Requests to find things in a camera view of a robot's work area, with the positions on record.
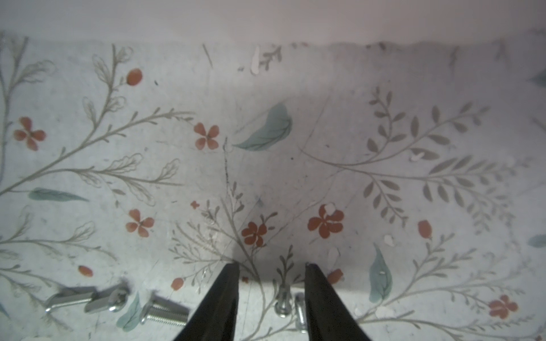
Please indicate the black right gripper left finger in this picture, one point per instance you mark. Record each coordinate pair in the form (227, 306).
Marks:
(215, 318)

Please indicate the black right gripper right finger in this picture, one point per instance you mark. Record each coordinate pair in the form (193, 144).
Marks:
(327, 316)

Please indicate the silver screw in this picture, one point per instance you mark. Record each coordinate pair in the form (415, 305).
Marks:
(164, 311)
(301, 313)
(70, 297)
(113, 300)
(283, 305)

